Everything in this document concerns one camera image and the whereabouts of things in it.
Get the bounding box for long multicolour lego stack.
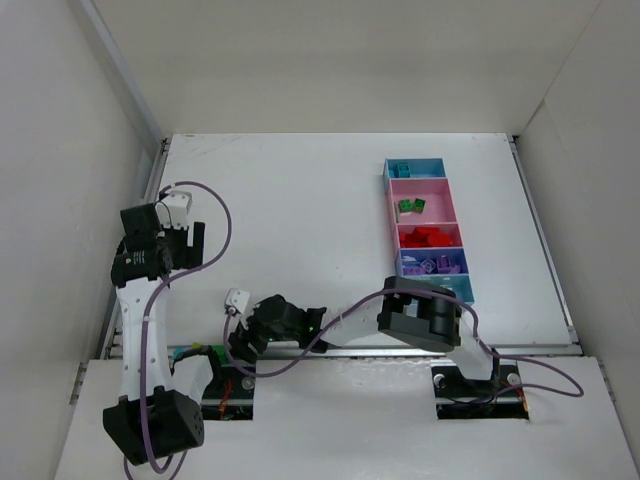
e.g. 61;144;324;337
172;343;229;367

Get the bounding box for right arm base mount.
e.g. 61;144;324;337
432;365;529;420

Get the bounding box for blue and pink sorting tray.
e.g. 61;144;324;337
383;158;475;304

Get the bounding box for purple lego pieces in tray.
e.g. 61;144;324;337
402;255;461;275

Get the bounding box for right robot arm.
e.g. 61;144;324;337
224;276;497;381

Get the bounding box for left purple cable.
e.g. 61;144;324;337
122;180;234;480

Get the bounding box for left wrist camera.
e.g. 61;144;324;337
155;188;193;230

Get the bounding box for red and lime lego stack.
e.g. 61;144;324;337
399;227;453;248

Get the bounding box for turquoise lego bricks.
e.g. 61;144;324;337
390;162;411;178

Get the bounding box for aluminium front rail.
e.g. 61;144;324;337
99;344;584;360

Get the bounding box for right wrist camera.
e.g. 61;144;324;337
224;288;250;316

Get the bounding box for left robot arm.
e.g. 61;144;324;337
103;200;221;466

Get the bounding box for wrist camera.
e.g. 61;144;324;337
155;188;193;230
224;288;250;316

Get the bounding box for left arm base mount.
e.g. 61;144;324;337
201;364;255;421

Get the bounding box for green lego brick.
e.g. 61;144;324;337
397;199;413;215
412;198;426;214

